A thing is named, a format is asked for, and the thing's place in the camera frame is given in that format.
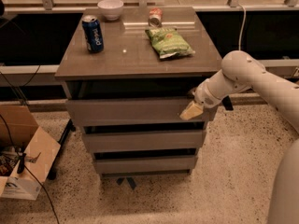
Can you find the grey drawer cabinet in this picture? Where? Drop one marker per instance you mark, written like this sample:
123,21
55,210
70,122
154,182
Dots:
130,68

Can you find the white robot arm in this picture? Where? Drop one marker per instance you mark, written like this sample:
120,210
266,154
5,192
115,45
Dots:
239,72

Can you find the black stand leg right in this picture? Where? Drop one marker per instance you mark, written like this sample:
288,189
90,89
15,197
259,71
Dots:
227,103

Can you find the white bowl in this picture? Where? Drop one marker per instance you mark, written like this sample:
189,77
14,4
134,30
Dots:
111,9

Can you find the black stand leg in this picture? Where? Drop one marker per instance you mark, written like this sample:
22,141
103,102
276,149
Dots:
227,103
69,127

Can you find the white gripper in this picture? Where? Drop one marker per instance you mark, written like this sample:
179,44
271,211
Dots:
205,96

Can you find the green chip bag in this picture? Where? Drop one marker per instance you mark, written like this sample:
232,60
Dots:
168,43

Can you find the open cardboard box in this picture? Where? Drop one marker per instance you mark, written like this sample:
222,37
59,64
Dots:
27,153

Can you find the grey top drawer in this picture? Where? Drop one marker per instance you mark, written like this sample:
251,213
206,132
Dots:
126,111

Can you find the black stand leg left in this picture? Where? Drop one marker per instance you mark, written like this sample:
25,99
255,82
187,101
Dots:
69,127

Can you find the tipped red white can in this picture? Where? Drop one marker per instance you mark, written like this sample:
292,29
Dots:
155,17

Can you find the grey drawer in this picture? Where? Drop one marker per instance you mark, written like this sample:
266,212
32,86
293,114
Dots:
115,142
145,165
126,111

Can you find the grey middle drawer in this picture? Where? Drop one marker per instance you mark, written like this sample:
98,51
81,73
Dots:
115,142

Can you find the grey bottom drawer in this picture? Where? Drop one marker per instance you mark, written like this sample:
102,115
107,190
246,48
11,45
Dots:
145,165

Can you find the blue soda can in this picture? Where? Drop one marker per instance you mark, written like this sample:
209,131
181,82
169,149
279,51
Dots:
93,33

